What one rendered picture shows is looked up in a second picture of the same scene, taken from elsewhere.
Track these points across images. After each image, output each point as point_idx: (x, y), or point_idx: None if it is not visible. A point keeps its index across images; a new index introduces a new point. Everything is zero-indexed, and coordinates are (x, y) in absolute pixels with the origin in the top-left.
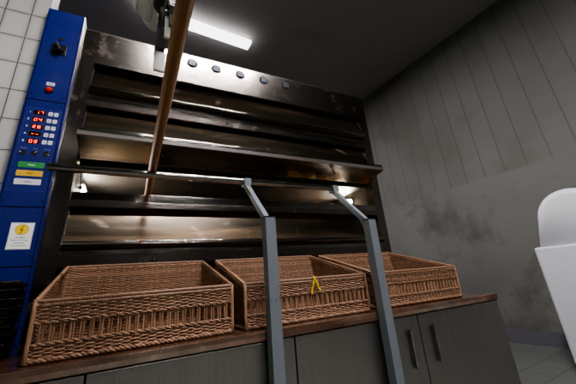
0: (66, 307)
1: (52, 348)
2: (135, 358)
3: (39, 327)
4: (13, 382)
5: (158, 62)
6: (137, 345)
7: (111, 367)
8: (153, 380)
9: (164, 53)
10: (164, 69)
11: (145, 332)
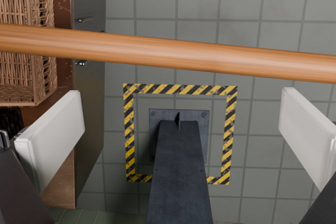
0: (38, 77)
1: (52, 74)
2: (72, 9)
3: (22, 93)
4: (74, 88)
5: (68, 136)
6: (52, 6)
7: (74, 27)
8: None
9: (33, 143)
10: (76, 95)
11: (47, 0)
